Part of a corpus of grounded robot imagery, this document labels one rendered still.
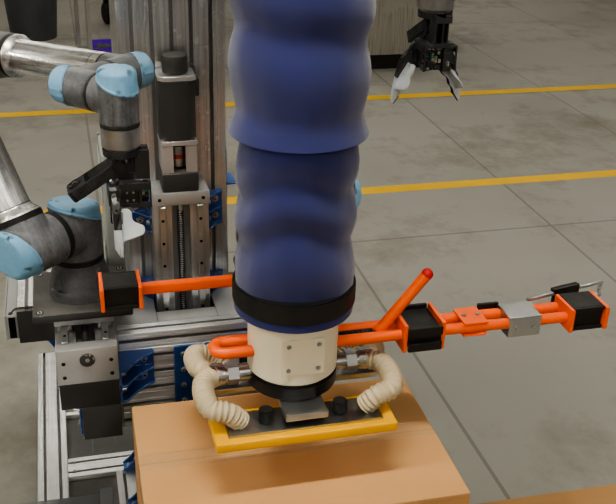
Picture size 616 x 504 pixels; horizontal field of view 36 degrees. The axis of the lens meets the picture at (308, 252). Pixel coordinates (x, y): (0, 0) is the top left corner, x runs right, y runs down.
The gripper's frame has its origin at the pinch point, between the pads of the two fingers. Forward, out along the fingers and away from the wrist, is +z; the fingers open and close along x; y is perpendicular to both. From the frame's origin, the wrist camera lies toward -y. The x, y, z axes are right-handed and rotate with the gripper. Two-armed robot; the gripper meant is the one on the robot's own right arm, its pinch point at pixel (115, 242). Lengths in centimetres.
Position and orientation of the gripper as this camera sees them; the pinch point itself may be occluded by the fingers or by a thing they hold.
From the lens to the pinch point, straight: 192.8
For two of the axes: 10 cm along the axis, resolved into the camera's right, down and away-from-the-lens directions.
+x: -2.5, -4.3, 8.7
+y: 9.7, -0.8, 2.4
